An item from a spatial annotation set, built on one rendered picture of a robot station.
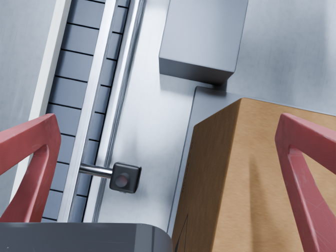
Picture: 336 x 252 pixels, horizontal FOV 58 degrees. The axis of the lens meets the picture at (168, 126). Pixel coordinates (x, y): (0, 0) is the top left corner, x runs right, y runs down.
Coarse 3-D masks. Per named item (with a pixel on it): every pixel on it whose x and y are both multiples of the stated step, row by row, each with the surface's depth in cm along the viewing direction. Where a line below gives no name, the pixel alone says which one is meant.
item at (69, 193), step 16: (112, 0) 34; (112, 16) 34; (96, 48) 34; (96, 64) 34; (96, 80) 34; (96, 96) 34; (80, 128) 33; (80, 144) 33; (80, 160) 33; (64, 192) 33; (64, 208) 33
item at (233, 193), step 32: (224, 128) 21; (256, 128) 18; (192, 160) 37; (224, 160) 19; (256, 160) 18; (192, 192) 30; (224, 192) 18; (256, 192) 18; (320, 192) 18; (192, 224) 26; (224, 224) 18; (256, 224) 18; (288, 224) 18
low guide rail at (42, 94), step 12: (60, 0) 39; (60, 12) 39; (60, 24) 39; (48, 36) 39; (60, 36) 40; (48, 48) 39; (48, 60) 39; (48, 72) 39; (48, 84) 39; (36, 96) 38; (48, 96) 40; (36, 108) 38; (24, 168) 38; (12, 192) 38
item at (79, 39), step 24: (72, 0) 43; (96, 0) 43; (120, 0) 43; (72, 24) 43; (96, 24) 43; (120, 24) 43; (72, 48) 42; (72, 72) 42; (72, 96) 42; (72, 120) 42; (96, 120) 42; (72, 144) 41; (96, 144) 42; (48, 216) 41; (72, 216) 41
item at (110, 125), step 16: (144, 0) 48; (128, 16) 43; (128, 32) 43; (128, 48) 43; (128, 64) 45; (112, 96) 42; (112, 112) 42; (112, 128) 42; (112, 144) 45; (96, 160) 42; (96, 176) 41; (96, 192) 41; (96, 208) 43
